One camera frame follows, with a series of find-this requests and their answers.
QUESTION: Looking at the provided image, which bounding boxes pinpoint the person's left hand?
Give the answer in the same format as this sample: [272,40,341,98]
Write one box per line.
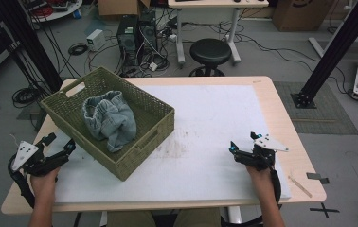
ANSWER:
[29,166,61,201]

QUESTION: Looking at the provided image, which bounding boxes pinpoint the round white table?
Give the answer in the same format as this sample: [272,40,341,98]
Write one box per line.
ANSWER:
[22,0,83,23]

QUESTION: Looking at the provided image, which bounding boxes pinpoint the person's legs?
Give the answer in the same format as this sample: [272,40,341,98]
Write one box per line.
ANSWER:
[105,207,223,227]

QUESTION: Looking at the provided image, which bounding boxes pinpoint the black tape cross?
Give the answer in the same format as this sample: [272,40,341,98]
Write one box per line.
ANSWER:
[309,202,341,219]

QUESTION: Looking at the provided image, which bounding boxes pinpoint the light blue denim shorts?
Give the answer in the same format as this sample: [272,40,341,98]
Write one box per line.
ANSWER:
[81,90,137,154]

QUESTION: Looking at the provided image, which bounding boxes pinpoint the black tape strip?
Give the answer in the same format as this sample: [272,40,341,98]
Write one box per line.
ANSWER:
[305,172,331,185]

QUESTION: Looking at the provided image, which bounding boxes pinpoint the dark computer tower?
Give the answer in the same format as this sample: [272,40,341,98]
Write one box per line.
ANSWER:
[138,10,158,58]

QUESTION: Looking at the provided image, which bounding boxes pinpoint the black computer tower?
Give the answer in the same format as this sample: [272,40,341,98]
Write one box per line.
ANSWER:
[116,14,139,67]

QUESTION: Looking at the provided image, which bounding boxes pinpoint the small white box device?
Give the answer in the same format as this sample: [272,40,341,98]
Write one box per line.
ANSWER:
[86,28,106,52]

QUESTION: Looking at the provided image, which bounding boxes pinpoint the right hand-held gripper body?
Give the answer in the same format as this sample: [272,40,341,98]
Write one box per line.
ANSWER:
[238,133,289,172]

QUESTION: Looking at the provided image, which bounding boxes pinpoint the hand-held gripper cable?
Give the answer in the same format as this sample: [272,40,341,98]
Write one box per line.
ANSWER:
[7,154,36,209]
[224,168,283,227]

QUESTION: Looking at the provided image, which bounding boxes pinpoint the right hand-held gripper cable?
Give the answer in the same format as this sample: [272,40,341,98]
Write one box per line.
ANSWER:
[224,168,283,227]

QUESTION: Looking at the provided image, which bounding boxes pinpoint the coiled black cable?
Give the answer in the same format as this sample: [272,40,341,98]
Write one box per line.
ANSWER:
[11,86,44,109]
[67,42,89,57]

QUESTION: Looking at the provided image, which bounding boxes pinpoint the small cardboard box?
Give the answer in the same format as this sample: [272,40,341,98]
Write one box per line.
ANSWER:
[97,0,152,17]

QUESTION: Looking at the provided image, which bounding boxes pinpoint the green woven basket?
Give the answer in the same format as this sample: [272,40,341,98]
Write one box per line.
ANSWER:
[40,65,175,183]

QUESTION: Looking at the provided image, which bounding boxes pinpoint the grey floor mat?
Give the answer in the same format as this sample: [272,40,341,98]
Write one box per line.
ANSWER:
[273,80,358,136]

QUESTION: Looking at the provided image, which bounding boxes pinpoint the white desk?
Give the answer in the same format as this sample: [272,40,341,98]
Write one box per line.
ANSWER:
[167,0,270,65]

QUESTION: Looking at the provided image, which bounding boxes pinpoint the thin wooden stick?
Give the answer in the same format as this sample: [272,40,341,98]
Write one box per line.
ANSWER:
[288,175,313,199]

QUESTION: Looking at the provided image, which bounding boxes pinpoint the left hand-held gripper cable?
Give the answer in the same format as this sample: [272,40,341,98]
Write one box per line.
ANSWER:
[7,154,36,209]

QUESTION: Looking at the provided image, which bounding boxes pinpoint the white foam mat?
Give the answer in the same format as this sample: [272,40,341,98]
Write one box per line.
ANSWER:
[53,84,292,204]

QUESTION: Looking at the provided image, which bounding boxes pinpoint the black frame post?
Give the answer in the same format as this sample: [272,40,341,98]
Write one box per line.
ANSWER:
[0,0,63,94]
[291,0,358,110]

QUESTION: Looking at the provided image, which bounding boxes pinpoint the large cardboard box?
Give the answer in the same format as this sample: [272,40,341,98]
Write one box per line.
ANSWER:
[272,0,336,32]

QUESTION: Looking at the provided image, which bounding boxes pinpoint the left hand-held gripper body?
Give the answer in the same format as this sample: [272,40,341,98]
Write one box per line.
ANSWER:
[10,140,64,177]

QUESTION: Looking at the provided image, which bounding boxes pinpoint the black round stool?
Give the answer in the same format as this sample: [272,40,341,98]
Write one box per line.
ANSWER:
[188,38,233,78]

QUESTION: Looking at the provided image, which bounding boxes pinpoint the person's right hand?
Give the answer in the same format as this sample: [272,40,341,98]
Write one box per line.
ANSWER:
[245,165,275,194]

